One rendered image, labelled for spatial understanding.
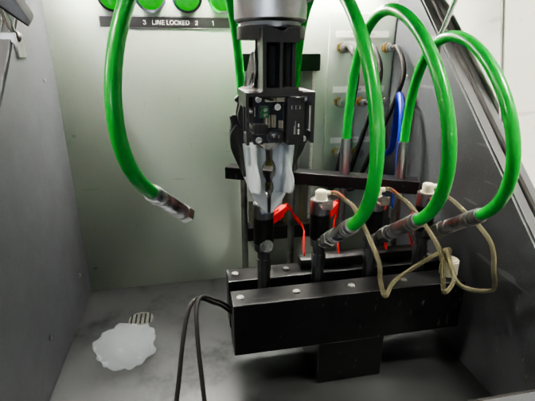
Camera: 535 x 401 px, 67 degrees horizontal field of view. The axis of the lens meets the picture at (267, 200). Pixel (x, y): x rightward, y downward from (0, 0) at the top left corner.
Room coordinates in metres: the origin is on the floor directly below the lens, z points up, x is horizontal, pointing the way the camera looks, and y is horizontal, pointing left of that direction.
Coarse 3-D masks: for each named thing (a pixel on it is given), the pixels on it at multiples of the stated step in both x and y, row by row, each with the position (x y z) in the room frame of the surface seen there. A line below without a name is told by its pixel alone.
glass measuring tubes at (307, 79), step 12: (312, 60) 0.77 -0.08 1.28; (300, 72) 0.79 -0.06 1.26; (312, 72) 0.78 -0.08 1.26; (300, 84) 0.79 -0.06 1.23; (312, 84) 0.80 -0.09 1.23; (264, 144) 0.78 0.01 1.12; (312, 144) 0.80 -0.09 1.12; (300, 156) 0.78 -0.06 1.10; (300, 168) 0.78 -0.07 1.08; (300, 192) 0.78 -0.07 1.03; (252, 204) 0.75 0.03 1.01; (300, 204) 0.78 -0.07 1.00; (252, 216) 0.75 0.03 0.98; (300, 216) 0.78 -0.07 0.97; (252, 228) 0.75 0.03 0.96; (276, 228) 0.76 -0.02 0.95; (300, 228) 0.77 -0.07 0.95; (252, 240) 0.75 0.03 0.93
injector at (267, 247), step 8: (256, 208) 0.50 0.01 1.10; (256, 216) 0.50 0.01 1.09; (264, 216) 0.49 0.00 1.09; (272, 216) 0.50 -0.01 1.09; (256, 224) 0.50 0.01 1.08; (264, 224) 0.49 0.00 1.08; (272, 224) 0.50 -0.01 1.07; (256, 232) 0.50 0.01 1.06; (264, 232) 0.49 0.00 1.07; (272, 232) 0.50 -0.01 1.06; (256, 240) 0.50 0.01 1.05; (264, 240) 0.49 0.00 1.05; (272, 240) 0.50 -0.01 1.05; (256, 248) 0.50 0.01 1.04; (264, 248) 0.47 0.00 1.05; (272, 248) 0.50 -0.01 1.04; (256, 256) 0.51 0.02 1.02; (264, 256) 0.50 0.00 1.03; (264, 264) 0.50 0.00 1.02; (264, 272) 0.50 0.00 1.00; (264, 280) 0.50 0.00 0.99
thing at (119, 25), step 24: (120, 0) 0.37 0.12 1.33; (120, 24) 0.35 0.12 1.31; (120, 48) 0.35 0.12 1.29; (240, 48) 0.68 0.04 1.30; (120, 72) 0.34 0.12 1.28; (240, 72) 0.69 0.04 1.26; (120, 96) 0.34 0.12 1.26; (120, 120) 0.33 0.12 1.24; (120, 144) 0.33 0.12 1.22; (144, 192) 0.37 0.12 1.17
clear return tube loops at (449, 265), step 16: (336, 192) 0.52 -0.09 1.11; (464, 208) 0.51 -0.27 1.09; (480, 224) 0.48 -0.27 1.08; (368, 240) 0.45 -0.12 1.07; (432, 240) 0.46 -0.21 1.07; (432, 256) 0.51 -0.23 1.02; (448, 256) 0.51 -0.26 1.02; (496, 256) 0.45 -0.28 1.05; (448, 272) 0.52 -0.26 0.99; (496, 272) 0.44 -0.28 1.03; (384, 288) 0.42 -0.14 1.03; (448, 288) 0.45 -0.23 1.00; (464, 288) 0.47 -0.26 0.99; (496, 288) 0.45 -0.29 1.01
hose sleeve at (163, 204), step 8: (160, 192) 0.38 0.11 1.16; (152, 200) 0.38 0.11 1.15; (160, 200) 0.39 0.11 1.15; (168, 200) 0.40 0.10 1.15; (176, 200) 0.42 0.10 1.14; (168, 208) 0.41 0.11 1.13; (176, 208) 0.42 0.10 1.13; (184, 208) 0.43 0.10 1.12; (176, 216) 0.43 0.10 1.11; (184, 216) 0.44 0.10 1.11
